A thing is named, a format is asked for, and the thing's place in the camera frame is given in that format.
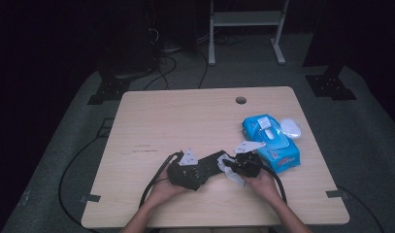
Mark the white metal stand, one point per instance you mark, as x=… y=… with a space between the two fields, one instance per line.
x=246 y=17

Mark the black stand base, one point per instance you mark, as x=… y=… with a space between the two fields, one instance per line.
x=109 y=90
x=329 y=85

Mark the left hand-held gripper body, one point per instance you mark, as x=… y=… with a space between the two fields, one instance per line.
x=185 y=174

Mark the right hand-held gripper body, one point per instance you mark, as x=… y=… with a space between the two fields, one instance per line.
x=248 y=163

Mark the person's left hand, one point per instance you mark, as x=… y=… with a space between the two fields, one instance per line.
x=166 y=191

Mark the white oval object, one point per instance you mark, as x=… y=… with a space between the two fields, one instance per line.
x=290 y=127

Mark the white wet wipe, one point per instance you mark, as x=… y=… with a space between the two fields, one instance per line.
x=232 y=178

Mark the blue wet wipes pack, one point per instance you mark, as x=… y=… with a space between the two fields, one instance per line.
x=282 y=155

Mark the grey tape strip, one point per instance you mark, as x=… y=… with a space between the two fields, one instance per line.
x=91 y=198
x=335 y=193

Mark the person's right hand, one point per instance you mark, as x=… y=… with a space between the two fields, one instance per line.
x=263 y=186

